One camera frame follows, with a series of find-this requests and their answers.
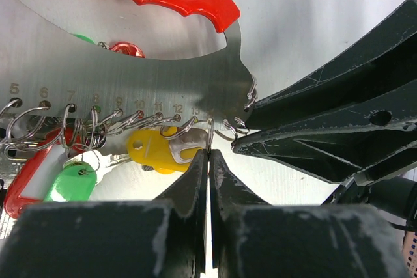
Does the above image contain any green key tag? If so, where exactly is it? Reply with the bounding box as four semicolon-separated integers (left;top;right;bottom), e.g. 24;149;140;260
43;161;97;202

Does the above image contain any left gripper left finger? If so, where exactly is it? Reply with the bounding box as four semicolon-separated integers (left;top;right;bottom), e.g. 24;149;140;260
1;150;207;277

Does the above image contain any red handled metal key organizer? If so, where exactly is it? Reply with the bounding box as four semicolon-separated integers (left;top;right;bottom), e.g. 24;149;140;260
0;0;259;148

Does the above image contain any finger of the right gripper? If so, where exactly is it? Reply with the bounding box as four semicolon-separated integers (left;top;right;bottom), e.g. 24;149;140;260
233;81;416;184
246;0;416;130

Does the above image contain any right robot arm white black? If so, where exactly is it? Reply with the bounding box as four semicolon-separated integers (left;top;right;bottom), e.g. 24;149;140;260
210;0;416;277

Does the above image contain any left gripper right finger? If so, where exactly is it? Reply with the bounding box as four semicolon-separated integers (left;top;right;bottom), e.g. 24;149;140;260
209;150;409;277

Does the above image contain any yellow key tag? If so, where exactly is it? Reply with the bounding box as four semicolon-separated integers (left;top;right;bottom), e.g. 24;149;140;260
126;126;208;174

